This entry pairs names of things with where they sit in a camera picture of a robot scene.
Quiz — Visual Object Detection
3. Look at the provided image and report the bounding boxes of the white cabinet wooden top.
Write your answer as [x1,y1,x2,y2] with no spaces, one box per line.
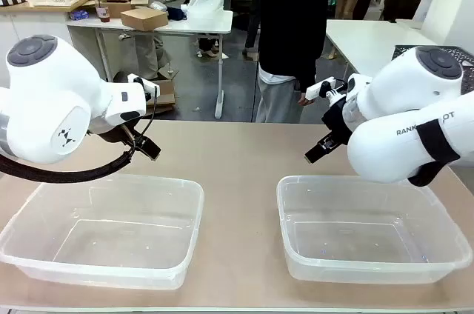
[0,0,112,84]

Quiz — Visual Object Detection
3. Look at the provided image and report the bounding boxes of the navy cloth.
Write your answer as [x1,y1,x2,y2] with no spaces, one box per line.
[166,5,189,23]

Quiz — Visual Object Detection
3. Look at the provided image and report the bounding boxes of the open cardboard box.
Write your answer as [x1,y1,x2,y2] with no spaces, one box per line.
[99,0,150,19]

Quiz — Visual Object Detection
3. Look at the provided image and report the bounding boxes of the person in black sweater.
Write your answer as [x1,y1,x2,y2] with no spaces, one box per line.
[255,0,330,124]

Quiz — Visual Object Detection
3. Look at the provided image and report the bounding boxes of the white table grey legs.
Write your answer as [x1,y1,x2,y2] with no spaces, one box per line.
[67,10,234,119]

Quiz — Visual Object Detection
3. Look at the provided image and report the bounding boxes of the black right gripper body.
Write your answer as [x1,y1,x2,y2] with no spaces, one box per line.
[321,100,356,144]

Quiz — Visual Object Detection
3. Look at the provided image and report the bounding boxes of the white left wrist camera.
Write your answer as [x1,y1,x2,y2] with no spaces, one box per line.
[127,73,161,102]

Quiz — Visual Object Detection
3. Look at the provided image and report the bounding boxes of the clear plastic bin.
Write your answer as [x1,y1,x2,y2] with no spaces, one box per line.
[276,175,474,285]
[0,173,205,291]

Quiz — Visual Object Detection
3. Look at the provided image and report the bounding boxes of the background person beige trousers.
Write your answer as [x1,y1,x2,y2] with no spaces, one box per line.
[113,0,173,80]

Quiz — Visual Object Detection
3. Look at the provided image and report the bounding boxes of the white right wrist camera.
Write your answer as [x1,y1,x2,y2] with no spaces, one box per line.
[305,76,351,100]

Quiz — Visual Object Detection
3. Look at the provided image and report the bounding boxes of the person left forearm black sleeve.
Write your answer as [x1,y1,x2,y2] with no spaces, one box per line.
[296,28,330,90]

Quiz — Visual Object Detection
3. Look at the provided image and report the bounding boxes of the black braided cable bundle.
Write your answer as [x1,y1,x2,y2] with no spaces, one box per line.
[0,149,134,184]

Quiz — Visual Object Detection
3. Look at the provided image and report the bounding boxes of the cardboard box on floor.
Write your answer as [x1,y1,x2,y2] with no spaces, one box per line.
[145,78,177,117]

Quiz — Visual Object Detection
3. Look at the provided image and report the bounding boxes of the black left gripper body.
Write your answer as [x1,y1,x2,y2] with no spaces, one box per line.
[95,122,144,149]

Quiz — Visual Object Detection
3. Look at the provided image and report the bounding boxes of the closed cardboard box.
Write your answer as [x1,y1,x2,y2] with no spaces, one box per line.
[120,7,170,32]

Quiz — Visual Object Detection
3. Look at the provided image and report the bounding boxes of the person left hand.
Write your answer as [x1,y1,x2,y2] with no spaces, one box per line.
[298,86,315,107]

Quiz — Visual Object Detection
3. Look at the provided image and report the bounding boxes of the black strap right arm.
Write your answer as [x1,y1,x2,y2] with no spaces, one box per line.
[407,119,462,188]

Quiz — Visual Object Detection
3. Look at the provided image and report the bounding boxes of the thin black camera cable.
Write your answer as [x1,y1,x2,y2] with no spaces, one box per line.
[129,93,159,156]

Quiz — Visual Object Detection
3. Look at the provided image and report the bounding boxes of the white board panel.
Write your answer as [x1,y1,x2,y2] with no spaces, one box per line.
[412,0,474,56]

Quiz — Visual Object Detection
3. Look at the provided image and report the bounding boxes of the background person dark clothes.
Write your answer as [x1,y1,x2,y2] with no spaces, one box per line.
[183,0,227,59]
[242,0,262,60]

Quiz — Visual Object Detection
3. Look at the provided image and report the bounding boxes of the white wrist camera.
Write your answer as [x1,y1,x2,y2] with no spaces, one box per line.
[127,73,161,102]
[305,76,351,100]

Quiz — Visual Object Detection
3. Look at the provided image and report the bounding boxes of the plain white table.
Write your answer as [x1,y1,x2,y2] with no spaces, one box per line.
[325,19,445,80]

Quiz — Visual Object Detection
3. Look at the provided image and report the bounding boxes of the drink cup with straw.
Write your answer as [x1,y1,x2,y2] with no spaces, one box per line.
[95,0,112,24]

